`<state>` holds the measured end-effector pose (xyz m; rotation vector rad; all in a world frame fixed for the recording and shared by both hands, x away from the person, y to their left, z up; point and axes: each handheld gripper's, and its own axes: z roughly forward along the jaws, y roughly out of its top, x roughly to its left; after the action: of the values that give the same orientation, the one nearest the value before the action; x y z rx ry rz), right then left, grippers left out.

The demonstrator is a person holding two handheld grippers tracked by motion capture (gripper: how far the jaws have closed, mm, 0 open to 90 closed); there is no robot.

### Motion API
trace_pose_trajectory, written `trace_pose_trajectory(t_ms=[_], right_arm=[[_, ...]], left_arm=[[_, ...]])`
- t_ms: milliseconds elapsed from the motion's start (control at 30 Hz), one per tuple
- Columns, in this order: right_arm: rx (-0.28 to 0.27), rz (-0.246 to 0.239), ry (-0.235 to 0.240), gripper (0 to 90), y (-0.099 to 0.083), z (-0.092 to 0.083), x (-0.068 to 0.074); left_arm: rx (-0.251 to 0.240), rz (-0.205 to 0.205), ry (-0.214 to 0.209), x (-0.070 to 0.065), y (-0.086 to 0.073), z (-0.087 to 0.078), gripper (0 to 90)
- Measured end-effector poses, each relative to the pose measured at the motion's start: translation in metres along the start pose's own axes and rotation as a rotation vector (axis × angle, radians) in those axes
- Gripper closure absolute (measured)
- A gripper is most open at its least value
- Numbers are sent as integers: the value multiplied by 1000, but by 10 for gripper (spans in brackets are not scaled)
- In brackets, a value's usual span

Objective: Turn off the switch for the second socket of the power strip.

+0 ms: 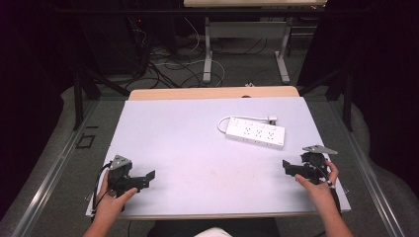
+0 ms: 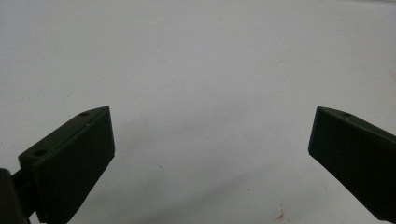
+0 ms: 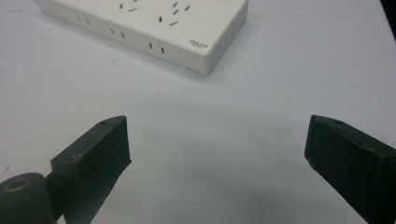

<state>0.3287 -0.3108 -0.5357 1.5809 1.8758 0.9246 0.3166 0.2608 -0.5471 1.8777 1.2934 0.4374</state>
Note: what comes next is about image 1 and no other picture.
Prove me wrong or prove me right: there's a black metal stand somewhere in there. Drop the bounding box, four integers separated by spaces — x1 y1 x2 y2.
72 63 131 131
296 63 355 133

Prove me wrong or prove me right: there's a black floor socket frame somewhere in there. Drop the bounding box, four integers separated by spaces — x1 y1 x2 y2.
75 133 97 150

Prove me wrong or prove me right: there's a person's dark clothed lap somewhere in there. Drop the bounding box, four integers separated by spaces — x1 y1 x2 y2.
146 218 282 237

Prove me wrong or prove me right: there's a person's left hand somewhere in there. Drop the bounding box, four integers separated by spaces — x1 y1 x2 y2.
94 169 138 222

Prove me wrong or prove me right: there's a desk with white legs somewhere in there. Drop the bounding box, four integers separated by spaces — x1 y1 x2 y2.
183 0 329 85

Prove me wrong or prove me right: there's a wooden table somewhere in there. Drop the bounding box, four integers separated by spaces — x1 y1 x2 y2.
118 85 317 221

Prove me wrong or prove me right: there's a white power strip cord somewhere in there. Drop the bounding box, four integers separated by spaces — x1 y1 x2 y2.
216 115 279 133

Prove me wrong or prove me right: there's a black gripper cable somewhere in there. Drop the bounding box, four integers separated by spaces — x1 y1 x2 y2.
310 157 343 216
92 162 115 213

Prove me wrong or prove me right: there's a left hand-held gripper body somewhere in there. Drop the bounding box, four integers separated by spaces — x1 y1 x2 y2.
107 154 146 198

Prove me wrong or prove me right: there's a black computer tower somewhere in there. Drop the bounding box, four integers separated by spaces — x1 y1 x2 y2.
80 14 151 76

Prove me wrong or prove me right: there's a white table mat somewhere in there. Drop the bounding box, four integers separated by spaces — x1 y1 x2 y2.
85 96 352 218

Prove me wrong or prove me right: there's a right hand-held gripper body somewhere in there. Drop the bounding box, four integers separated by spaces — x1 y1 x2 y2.
299 144 339 186

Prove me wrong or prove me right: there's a white power strip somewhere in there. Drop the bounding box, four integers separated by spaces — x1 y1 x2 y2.
224 116 287 150

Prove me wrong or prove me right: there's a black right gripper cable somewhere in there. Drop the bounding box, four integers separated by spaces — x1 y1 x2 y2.
310 157 343 216

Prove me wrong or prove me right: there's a white floor cable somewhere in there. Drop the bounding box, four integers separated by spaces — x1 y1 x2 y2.
154 17 226 88

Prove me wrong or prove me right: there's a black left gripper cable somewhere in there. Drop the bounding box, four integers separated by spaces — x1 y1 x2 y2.
92 162 115 213

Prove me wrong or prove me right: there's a person's right hand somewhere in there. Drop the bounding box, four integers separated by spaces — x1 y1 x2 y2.
293 159 340 205

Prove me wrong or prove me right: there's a dark curtain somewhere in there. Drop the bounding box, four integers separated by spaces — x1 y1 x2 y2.
295 0 419 198
0 0 83 221

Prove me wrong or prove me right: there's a bundle of black floor cables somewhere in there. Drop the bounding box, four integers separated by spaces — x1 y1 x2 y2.
129 19 268 90

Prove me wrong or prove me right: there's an aluminium floor rail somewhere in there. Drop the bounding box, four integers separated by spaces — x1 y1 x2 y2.
328 98 407 237
9 99 101 237

